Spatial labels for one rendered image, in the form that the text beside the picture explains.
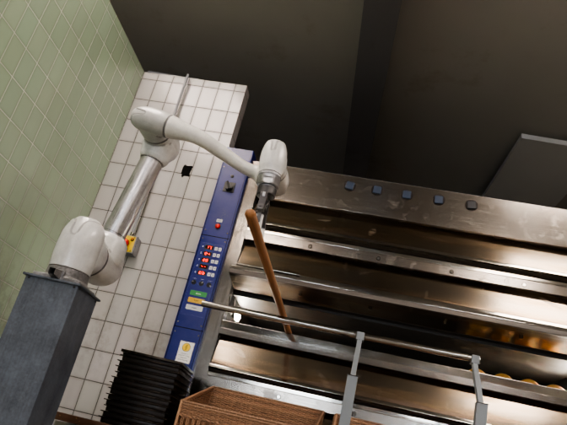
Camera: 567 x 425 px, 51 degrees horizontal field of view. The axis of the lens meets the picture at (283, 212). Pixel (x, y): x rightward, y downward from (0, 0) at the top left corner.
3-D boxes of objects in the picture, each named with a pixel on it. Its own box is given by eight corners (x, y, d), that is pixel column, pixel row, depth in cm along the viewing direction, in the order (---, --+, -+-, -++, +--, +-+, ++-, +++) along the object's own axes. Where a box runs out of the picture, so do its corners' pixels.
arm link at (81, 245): (39, 260, 214) (62, 207, 222) (61, 276, 231) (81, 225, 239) (80, 268, 211) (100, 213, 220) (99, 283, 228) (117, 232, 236)
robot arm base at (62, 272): (25, 270, 207) (31, 255, 209) (50, 287, 227) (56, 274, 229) (73, 281, 205) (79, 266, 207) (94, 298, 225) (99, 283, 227)
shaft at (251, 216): (253, 217, 159) (256, 208, 160) (243, 216, 159) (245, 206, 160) (293, 342, 315) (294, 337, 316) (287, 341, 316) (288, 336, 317)
